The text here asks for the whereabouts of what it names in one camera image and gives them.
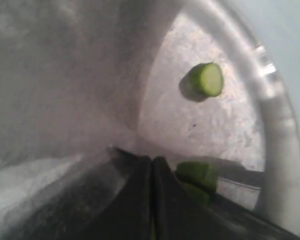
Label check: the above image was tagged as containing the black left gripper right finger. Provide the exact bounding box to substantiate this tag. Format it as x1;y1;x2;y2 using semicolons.
152;156;240;240

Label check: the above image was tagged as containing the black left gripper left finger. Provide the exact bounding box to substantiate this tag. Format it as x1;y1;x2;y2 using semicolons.
64;156;152;240

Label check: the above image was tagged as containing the black handled knife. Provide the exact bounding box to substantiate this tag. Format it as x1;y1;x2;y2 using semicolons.
106;146;300;240

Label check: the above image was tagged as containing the green cucumber piece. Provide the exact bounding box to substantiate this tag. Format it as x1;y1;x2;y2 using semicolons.
181;182;210;208

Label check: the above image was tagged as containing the round steel plate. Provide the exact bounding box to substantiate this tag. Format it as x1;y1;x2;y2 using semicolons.
0;0;300;240

